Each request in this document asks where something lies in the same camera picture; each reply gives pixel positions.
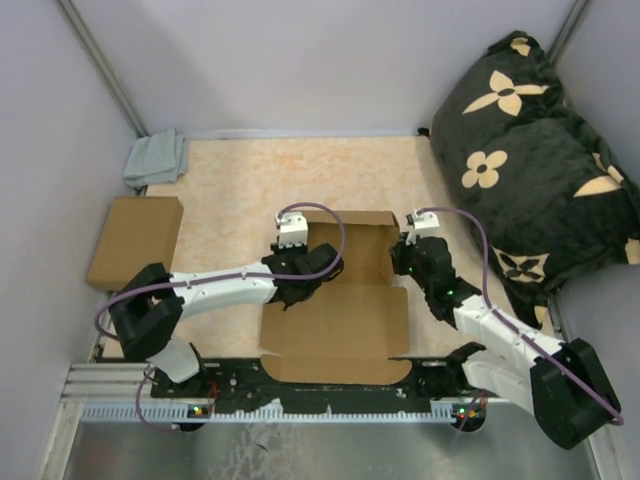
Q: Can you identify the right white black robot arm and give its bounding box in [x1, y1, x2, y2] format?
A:
[390, 233, 622, 450]

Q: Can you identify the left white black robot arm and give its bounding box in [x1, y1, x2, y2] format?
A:
[108, 243, 344, 397]

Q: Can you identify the folded brown cardboard box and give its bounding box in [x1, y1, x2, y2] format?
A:
[86, 196, 184, 292]

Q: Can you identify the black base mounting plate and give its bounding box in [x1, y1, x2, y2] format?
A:
[151, 343, 489, 432]

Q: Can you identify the black floral plush pillow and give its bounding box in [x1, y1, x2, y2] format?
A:
[429, 31, 639, 327]

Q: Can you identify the grey folded cloth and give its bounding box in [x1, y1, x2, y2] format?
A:
[123, 129, 188, 188]

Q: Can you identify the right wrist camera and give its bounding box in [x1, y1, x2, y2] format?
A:
[404, 210, 440, 245]

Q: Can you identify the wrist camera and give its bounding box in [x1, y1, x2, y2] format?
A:
[404, 210, 440, 245]
[275, 211, 308, 249]

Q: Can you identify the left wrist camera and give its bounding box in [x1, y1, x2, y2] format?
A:
[275, 211, 308, 249]

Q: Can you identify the aluminium frame rail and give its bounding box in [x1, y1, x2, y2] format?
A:
[39, 361, 620, 479]

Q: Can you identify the right aluminium corner post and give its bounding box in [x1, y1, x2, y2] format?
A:
[547, 0, 592, 65]

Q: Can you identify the aluminium corner post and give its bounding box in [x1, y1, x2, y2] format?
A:
[547, 0, 592, 65]
[53, 0, 149, 138]

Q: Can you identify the left aluminium corner post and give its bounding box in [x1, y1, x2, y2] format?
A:
[53, 0, 149, 138]

